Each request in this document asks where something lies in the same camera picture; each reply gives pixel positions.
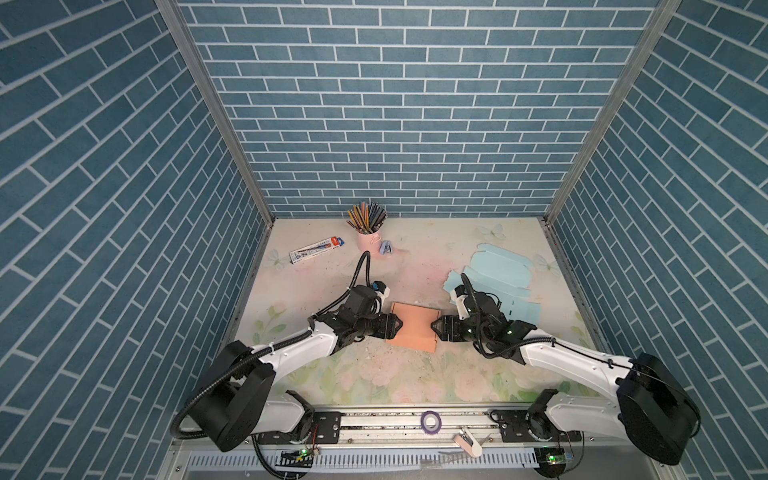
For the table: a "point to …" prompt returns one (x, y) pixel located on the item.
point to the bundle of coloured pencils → (366, 217)
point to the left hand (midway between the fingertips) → (395, 322)
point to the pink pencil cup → (370, 242)
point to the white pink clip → (468, 442)
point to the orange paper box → (416, 331)
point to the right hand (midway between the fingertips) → (436, 323)
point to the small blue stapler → (386, 247)
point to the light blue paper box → (506, 276)
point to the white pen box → (315, 248)
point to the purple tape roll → (438, 422)
